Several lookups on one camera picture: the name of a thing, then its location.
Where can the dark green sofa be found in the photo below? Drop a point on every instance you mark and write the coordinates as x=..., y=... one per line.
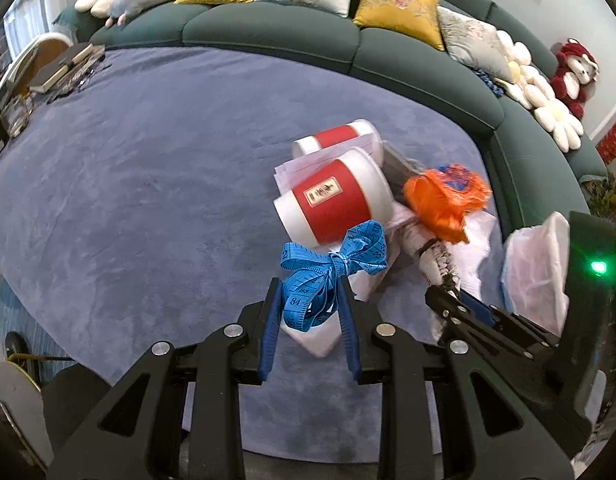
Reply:
x=268, y=35

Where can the red teddy bear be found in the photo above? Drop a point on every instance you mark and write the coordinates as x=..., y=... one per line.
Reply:
x=572, y=77

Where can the white speckled wrapper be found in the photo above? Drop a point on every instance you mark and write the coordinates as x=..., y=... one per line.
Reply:
x=435, y=255

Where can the white plastic bag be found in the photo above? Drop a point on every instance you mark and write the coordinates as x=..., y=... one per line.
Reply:
x=535, y=265

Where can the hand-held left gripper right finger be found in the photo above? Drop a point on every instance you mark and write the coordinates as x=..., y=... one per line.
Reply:
x=350, y=335

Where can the blue measuring tape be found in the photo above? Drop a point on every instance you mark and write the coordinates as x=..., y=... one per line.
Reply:
x=318, y=280

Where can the white paper sheets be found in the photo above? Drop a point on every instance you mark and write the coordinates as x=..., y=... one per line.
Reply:
x=298, y=170

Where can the beige hardcover book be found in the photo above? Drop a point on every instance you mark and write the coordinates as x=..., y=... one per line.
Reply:
x=63, y=67

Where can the white disc with gold rim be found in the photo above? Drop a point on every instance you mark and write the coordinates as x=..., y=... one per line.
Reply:
x=13, y=395

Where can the red patterned box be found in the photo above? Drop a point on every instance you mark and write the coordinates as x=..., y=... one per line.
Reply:
x=615, y=137

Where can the blue patterned cloth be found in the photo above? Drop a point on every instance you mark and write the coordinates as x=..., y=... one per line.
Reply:
x=490, y=85

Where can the white folded paper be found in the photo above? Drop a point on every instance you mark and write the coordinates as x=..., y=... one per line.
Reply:
x=368, y=285

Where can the red and white paper cup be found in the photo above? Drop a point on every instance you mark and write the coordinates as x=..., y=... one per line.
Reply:
x=338, y=137
x=333, y=200

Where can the orange plastic bag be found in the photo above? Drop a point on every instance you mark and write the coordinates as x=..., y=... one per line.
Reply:
x=442, y=200

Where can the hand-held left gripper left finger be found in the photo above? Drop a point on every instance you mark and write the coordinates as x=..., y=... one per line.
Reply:
x=268, y=332

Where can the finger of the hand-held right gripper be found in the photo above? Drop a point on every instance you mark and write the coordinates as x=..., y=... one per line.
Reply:
x=480, y=307
x=457, y=312

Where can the books on side table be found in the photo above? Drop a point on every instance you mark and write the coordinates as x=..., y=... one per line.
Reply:
x=90, y=67

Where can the white round-backed chair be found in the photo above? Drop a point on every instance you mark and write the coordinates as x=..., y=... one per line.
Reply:
x=33, y=55

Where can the yellowish potted plant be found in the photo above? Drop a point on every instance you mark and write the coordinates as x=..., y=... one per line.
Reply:
x=605, y=197

